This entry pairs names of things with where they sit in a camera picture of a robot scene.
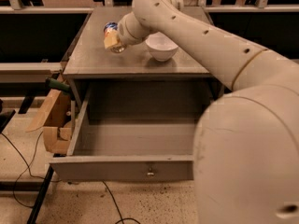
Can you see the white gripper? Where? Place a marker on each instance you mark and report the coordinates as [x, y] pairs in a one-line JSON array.
[[123, 32]]

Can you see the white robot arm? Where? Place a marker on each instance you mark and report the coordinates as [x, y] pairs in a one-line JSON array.
[[246, 144]]

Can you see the black metal frame leg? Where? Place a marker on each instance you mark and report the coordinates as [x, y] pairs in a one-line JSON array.
[[40, 197]]

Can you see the grey open top drawer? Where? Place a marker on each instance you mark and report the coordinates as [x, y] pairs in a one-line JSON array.
[[116, 141]]

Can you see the grey cabinet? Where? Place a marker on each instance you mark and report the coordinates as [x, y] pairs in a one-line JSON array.
[[90, 60]]

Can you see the small metal drawer knob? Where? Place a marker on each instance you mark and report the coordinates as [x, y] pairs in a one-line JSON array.
[[150, 172]]

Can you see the brown cardboard box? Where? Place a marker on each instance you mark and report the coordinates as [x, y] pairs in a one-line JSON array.
[[53, 120]]

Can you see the white ceramic bowl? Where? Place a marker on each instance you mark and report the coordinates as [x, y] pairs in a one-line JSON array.
[[161, 47]]

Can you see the blue pepsi can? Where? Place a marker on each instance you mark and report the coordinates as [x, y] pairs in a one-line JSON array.
[[114, 25]]

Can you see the green handled tool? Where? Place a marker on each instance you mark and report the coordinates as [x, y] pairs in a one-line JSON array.
[[57, 85]]

